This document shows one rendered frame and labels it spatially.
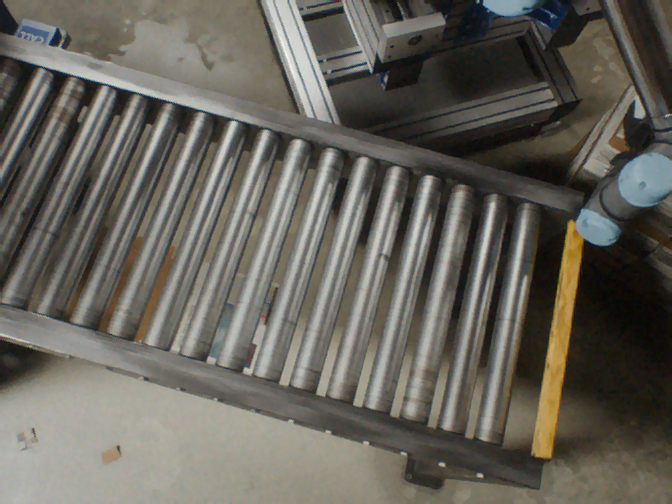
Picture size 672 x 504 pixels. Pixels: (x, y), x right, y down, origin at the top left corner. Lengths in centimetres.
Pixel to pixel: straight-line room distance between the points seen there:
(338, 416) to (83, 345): 44
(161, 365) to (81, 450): 89
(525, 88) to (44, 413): 172
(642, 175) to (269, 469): 126
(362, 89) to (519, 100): 49
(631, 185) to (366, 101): 107
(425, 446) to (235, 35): 168
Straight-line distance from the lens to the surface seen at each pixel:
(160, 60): 232
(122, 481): 191
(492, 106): 201
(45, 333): 114
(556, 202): 124
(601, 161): 164
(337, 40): 207
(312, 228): 112
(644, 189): 105
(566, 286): 117
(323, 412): 105
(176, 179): 118
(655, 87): 112
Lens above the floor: 185
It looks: 71 degrees down
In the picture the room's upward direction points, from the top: 11 degrees clockwise
